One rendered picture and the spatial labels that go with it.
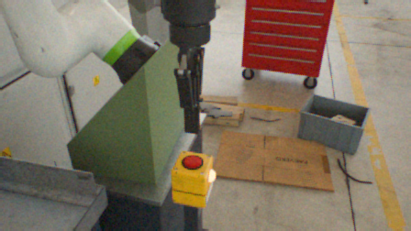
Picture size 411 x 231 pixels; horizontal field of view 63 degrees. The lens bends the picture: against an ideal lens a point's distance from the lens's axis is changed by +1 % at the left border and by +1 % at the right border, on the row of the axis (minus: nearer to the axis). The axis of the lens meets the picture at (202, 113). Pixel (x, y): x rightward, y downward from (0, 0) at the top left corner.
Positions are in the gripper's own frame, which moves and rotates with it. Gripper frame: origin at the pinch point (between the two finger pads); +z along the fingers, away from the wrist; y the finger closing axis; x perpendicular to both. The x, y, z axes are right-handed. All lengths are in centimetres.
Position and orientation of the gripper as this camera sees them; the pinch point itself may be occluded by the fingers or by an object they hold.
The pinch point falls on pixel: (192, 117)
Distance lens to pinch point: 69.5
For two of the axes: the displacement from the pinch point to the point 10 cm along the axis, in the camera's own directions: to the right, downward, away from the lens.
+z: 0.0, 8.5, 5.2
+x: 9.7, 1.3, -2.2
